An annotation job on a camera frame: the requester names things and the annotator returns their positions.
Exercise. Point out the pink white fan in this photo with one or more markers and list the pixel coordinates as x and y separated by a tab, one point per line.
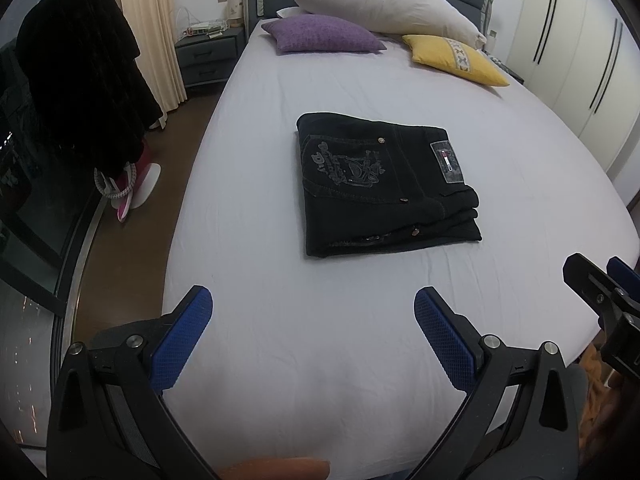
134	186

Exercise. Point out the small white pillow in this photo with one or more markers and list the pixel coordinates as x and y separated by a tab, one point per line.
290	11

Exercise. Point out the black denim pants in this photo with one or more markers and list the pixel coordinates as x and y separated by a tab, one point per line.
373	187

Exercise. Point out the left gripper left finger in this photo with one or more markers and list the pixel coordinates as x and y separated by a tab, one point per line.
108	418

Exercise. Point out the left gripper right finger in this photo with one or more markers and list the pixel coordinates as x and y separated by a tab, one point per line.
518	417

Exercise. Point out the dark grey nightstand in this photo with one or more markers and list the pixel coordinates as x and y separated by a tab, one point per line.
205	60

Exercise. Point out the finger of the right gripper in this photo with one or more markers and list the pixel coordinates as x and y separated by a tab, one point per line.
625	277
588	281

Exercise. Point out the purple cushion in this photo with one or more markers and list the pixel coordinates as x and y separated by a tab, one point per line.
321	33

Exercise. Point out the beige curtain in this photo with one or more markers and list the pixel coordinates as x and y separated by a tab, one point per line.
153	24

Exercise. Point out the yellow cushion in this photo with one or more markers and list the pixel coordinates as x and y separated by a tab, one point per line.
453	57

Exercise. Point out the left hand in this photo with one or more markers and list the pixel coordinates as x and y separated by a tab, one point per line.
296	468

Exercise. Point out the black hanging garment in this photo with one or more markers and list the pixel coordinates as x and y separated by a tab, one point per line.
71	87

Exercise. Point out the white wardrobe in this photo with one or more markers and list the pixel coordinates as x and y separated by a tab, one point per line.
579	58

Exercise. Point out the white bed mattress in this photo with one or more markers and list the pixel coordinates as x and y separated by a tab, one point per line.
323	357

